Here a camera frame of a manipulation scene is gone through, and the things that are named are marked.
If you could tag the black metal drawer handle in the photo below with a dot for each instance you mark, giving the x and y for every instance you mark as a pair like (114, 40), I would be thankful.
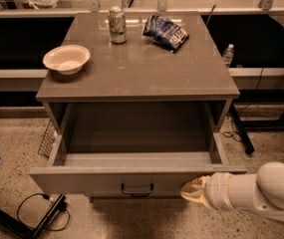
(136, 192)

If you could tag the black table leg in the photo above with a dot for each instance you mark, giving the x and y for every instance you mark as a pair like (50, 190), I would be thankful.
(249, 148)

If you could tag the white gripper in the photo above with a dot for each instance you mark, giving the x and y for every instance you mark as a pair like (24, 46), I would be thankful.
(217, 191)

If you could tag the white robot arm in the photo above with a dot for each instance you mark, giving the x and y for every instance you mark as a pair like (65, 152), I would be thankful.
(261, 193)

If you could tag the grey top drawer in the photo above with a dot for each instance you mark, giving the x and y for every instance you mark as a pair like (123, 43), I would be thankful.
(135, 178)

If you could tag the clear plastic water bottle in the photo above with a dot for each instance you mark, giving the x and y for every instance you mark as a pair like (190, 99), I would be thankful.
(228, 55)

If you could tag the white paper bowl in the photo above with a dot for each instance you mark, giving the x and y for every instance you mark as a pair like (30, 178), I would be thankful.
(67, 60)

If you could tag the green soda can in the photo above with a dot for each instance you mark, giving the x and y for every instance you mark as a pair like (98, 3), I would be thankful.
(117, 25)

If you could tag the blue chip bag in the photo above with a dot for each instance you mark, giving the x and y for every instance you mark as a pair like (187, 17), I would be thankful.
(164, 32)

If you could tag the grey drawer cabinet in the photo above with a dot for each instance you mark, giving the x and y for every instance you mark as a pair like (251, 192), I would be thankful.
(138, 96)

